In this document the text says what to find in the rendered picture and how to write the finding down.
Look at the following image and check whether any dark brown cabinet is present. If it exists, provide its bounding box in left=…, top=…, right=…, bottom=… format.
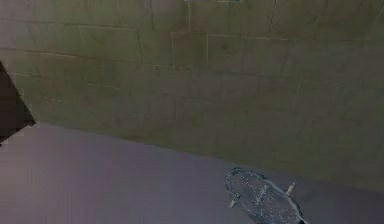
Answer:
left=0, top=60, right=37, bottom=145

